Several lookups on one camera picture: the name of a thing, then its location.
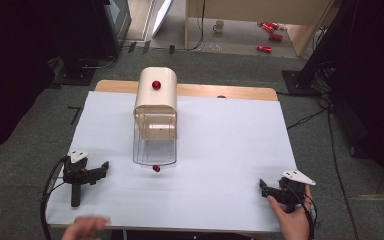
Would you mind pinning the light wooden desk frame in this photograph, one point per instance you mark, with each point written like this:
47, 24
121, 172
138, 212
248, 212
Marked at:
246, 10

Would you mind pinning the red can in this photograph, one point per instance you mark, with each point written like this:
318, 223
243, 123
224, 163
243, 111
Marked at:
267, 27
264, 48
275, 25
275, 37

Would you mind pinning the black equipment cabinet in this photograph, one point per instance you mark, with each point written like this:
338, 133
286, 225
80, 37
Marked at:
111, 33

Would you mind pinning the grey mug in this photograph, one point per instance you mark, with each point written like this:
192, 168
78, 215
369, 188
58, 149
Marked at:
218, 26

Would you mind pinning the black stand base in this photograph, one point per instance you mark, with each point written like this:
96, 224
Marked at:
75, 76

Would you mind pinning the white board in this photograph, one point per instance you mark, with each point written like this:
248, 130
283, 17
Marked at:
161, 15

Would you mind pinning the dark curtain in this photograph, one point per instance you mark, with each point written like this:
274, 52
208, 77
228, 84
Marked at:
16, 66
376, 83

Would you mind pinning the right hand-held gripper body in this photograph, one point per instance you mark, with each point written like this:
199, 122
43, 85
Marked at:
291, 191

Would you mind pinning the clear drawer with red knob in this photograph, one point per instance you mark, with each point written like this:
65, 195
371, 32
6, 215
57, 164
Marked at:
155, 153

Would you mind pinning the person's left hand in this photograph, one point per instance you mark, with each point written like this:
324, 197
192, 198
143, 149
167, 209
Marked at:
86, 228

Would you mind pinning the black stand with base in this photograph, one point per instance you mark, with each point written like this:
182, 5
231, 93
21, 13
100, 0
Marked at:
296, 83

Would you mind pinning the cream box with red knob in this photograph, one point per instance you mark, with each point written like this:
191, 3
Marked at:
156, 95

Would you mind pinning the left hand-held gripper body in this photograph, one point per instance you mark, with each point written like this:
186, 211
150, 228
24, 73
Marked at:
76, 175

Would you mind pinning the white table cover sheet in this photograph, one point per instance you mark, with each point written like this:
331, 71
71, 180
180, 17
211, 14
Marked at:
220, 153

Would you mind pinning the person's right hand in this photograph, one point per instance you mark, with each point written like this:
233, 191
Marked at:
293, 223

